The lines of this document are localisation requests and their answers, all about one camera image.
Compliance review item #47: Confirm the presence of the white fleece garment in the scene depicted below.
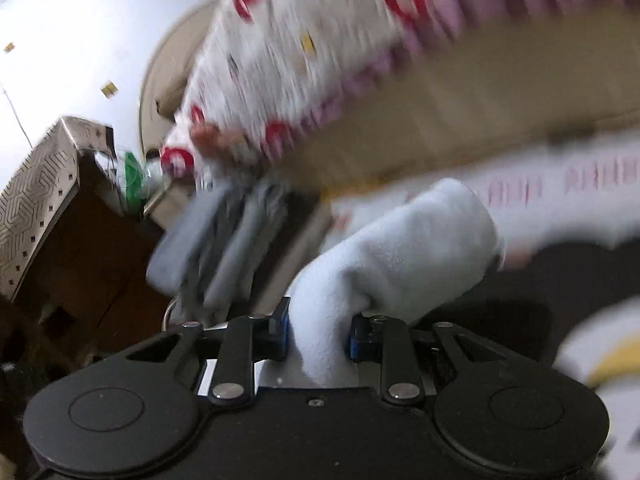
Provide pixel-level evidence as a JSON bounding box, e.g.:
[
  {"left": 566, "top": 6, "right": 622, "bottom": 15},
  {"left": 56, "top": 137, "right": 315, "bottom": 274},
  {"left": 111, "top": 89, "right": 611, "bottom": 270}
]
[{"left": 262, "top": 179, "right": 498, "bottom": 388}]

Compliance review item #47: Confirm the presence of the stack of folded grey clothes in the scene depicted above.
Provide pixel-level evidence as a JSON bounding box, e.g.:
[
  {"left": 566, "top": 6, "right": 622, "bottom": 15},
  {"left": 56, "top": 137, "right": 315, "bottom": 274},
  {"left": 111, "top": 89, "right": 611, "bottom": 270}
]
[{"left": 146, "top": 174, "right": 320, "bottom": 327}]

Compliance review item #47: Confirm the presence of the green bottle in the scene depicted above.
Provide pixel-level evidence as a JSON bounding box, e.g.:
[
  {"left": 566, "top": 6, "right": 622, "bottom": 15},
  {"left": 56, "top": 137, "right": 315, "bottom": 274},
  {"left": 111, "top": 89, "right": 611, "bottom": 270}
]
[{"left": 122, "top": 152, "right": 143, "bottom": 214}]

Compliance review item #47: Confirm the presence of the patterned cloth covered nightstand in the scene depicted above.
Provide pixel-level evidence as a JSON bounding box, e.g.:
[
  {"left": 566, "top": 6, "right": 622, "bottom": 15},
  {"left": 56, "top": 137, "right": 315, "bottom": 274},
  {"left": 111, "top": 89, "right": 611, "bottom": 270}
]
[{"left": 1, "top": 117, "right": 168, "bottom": 352}]

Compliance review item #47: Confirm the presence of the white quilt with red bears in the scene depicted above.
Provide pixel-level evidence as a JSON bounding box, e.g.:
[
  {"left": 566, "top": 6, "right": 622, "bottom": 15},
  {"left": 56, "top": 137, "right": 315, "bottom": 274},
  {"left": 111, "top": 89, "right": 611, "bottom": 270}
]
[{"left": 160, "top": 0, "right": 639, "bottom": 185}]

